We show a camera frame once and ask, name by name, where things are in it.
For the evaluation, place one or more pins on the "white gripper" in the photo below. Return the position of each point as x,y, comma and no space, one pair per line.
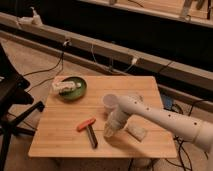
110,129

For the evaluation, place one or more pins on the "black eraser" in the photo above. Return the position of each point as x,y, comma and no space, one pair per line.
92,137

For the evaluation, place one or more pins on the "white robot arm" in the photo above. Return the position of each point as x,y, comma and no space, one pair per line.
197,131

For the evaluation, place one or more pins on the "orange carrot toy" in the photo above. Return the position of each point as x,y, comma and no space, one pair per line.
84,124

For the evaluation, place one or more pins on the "clear plastic cup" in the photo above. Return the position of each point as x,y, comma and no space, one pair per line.
110,102

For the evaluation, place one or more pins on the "white sponge block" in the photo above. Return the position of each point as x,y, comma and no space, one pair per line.
136,131

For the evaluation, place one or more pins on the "wooden table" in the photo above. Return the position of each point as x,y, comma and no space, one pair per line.
56,135

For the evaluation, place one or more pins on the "green plate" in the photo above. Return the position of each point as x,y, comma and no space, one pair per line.
78,92

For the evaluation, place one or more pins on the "white crumpled object on plate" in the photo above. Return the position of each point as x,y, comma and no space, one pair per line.
67,86

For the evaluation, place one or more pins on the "black office chair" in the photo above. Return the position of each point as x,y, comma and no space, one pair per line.
12,91

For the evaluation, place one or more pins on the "metal rail beam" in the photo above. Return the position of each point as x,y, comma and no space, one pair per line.
175,70

